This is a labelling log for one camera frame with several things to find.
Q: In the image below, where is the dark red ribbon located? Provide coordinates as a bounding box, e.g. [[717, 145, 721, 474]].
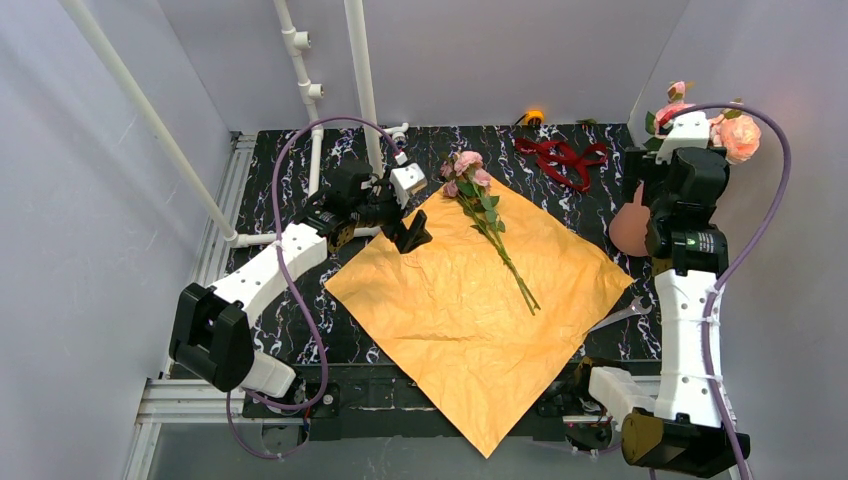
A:
[[513, 138, 609, 193]]

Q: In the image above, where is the orange wrapping paper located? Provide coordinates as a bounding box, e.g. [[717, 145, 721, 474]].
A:
[[325, 182, 632, 456]]

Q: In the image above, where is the pink cylindrical vase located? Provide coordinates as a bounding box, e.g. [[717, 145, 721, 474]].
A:
[[608, 183, 651, 258]]

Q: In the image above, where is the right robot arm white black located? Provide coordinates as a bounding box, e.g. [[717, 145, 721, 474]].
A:
[[580, 147, 751, 479]]

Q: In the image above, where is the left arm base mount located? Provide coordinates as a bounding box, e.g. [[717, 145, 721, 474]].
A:
[[242, 381, 340, 453]]

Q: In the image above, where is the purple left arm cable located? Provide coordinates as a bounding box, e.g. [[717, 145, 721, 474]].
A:
[[225, 116, 407, 461]]

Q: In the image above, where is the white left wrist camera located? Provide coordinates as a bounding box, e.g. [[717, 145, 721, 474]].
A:
[[389, 151, 428, 208]]

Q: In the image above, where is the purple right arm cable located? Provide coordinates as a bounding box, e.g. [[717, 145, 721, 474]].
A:
[[649, 102, 794, 480]]

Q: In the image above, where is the white PVC pipe frame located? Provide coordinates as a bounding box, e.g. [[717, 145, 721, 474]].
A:
[[59, 1, 408, 248]]

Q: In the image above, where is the yellow round button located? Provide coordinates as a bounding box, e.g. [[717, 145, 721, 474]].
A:
[[514, 109, 545, 128]]

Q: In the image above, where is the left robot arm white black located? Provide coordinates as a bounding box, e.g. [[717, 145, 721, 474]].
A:
[[169, 163, 432, 398]]

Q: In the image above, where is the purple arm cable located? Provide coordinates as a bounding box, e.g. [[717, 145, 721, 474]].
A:
[[649, 102, 794, 480], [225, 116, 407, 461]]

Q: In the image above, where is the silver wrench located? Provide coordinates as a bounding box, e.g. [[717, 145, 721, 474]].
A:
[[588, 296, 653, 333]]

